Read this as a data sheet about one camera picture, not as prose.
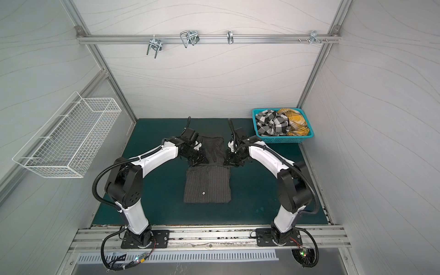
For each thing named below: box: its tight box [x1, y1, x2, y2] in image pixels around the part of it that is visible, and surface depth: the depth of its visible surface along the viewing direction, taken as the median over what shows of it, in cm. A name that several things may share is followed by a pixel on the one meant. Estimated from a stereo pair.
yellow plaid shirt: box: [277, 108, 310, 137], surface depth 106 cm
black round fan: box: [291, 241, 320, 269], surface depth 73 cm
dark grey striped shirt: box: [183, 135, 233, 204], surface depth 90 cm
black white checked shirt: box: [255, 109, 290, 137], surface depth 107 cm
